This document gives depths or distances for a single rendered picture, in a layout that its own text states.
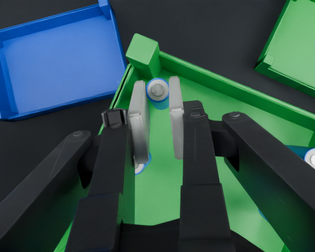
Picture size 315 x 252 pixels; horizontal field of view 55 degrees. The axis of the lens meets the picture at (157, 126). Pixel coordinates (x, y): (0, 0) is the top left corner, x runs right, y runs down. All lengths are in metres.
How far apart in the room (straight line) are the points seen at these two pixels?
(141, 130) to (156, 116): 0.14
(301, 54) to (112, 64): 0.43
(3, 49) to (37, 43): 0.08
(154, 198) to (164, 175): 0.03
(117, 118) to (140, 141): 0.02
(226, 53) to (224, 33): 0.05
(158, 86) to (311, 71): 0.59
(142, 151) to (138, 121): 0.02
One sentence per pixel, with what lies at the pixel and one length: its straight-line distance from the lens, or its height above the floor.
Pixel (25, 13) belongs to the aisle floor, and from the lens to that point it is 0.85.
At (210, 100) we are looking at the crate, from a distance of 0.30.
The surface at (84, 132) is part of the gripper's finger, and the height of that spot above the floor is 0.56.
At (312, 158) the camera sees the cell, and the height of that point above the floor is 0.47.
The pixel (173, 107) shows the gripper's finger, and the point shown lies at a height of 0.55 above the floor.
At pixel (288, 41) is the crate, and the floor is 0.00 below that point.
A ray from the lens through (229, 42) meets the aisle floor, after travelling 0.75.
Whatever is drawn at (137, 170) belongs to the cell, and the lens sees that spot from 0.24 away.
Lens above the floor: 0.71
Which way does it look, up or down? 86 degrees down
